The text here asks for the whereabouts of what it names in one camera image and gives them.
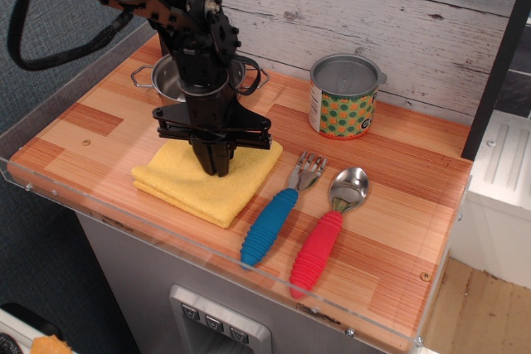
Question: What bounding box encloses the small steel pot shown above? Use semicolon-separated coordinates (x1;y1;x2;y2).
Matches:
130;55;270;105

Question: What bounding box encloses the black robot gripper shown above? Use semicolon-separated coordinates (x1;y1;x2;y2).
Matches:
153;85;272;177

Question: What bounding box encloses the yellow towel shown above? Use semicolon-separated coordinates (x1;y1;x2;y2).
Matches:
131;140;283;228

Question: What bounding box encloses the red handled spoon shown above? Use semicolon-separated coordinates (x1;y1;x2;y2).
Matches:
290;167;369;299

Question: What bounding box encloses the silver dispenser button panel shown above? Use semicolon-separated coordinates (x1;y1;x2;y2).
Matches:
169;284;272;353

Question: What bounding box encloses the clear acrylic table guard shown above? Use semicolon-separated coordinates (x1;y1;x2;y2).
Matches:
1;25;471;353

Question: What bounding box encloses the patterned can with grey lid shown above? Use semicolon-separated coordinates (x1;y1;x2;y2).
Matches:
309;53;387;140

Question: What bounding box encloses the blue handled fork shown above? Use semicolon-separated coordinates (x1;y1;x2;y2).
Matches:
240;151;328;267

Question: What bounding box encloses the black right frame post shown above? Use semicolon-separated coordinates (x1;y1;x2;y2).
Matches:
461;0;530;161

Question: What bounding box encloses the grey toy fridge cabinet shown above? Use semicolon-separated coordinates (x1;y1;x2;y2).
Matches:
76;211;399;354

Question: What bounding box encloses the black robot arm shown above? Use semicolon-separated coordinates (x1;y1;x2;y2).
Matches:
98;0;271;177

